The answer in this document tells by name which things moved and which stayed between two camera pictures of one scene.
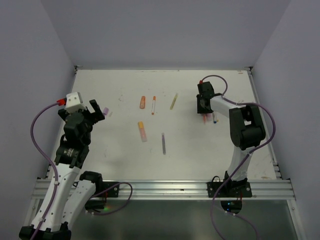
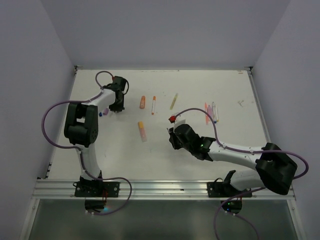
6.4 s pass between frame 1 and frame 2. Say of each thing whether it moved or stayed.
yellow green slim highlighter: stayed
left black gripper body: moved
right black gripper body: moved
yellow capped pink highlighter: stayed
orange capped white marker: stayed
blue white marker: stayed
